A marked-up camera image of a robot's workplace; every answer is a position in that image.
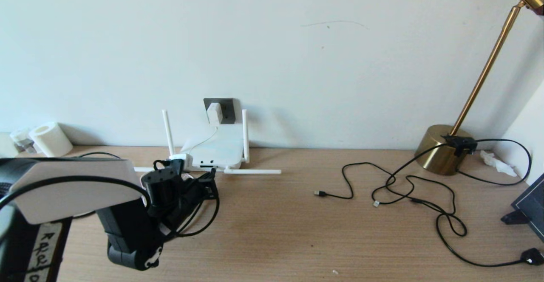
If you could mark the small clear plastic container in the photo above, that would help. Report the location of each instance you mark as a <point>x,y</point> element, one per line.
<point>20,139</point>

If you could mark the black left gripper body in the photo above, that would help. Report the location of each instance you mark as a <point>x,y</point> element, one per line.
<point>189,199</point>

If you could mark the white wifi router with antennas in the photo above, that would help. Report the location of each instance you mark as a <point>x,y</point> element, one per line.
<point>221,148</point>

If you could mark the crumpled white tissue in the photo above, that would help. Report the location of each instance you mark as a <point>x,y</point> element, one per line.
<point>496,163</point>

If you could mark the grey wall socket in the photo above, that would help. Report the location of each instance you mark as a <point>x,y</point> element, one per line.
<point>229,110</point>

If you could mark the white toilet paper roll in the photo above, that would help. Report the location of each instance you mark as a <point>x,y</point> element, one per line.
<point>50,139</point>

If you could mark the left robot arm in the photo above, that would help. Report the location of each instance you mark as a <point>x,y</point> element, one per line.
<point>72,188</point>

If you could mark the small black adapter box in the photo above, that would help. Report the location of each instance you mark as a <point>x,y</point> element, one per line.
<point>460,145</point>

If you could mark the dark framed board with stand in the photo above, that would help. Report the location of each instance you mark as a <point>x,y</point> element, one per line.
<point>531,203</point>

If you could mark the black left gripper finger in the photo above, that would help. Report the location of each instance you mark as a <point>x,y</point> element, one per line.
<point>212,190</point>
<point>208,176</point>

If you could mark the brass desk lamp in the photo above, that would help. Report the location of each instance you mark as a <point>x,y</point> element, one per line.
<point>440,150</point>

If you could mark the white power adapter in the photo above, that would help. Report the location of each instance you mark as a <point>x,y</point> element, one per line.
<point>214,113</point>

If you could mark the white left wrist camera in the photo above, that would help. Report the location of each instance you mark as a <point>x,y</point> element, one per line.
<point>183,159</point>

